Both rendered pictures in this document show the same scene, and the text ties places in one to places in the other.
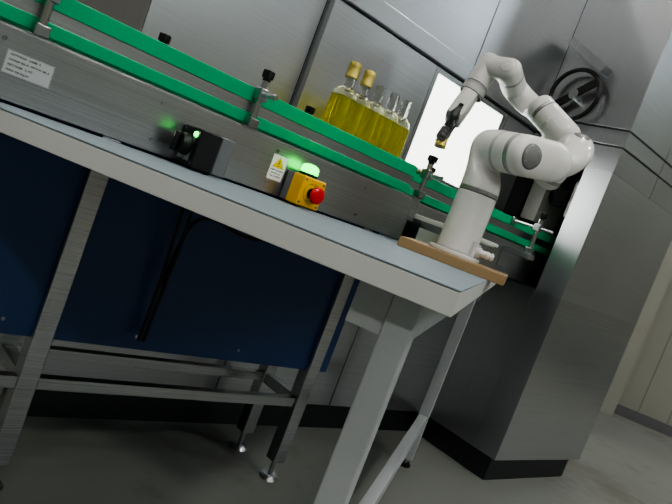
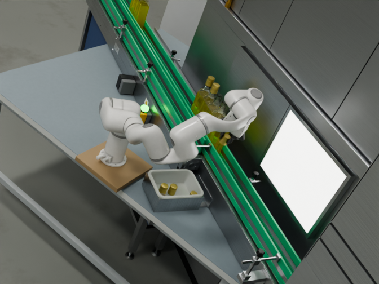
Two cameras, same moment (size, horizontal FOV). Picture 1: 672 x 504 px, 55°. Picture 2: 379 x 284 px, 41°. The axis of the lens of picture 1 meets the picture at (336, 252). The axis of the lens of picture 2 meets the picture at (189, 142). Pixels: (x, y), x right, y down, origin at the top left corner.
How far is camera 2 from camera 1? 3.21 m
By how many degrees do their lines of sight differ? 93
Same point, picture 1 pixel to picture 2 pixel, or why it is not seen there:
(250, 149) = (141, 92)
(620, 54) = not seen: outside the picture
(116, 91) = (124, 59)
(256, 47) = (215, 66)
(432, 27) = (299, 76)
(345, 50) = (239, 76)
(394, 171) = not seen: hidden behind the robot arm
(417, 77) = (274, 107)
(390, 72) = not seen: hidden behind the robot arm
